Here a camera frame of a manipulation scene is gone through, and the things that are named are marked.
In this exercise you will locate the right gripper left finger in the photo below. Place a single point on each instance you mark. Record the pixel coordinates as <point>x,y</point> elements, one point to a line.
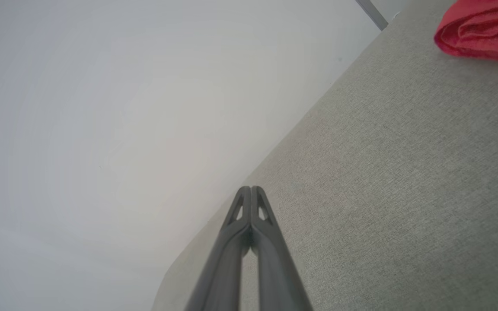
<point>225,268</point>

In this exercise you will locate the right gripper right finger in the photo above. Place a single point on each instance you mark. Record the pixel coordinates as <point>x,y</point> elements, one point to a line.
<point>275,268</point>

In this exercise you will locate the red and white garment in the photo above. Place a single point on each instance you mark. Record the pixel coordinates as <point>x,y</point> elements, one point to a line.
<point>482,30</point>

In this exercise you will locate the grey metal bar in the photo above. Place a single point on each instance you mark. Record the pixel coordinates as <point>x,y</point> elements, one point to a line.
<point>372,13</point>

